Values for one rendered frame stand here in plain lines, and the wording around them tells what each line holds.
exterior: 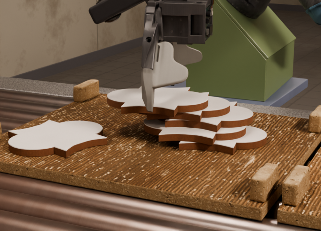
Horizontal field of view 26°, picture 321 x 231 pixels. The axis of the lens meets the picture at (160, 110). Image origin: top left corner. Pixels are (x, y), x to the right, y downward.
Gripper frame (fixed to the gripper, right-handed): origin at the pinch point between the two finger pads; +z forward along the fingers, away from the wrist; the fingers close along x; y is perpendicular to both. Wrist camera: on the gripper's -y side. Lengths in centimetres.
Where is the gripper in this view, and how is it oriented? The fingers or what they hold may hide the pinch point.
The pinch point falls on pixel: (156, 98)
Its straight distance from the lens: 97.1
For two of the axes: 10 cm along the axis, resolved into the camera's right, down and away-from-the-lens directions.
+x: 2.1, -2.7, 9.4
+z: 0.0, 9.6, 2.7
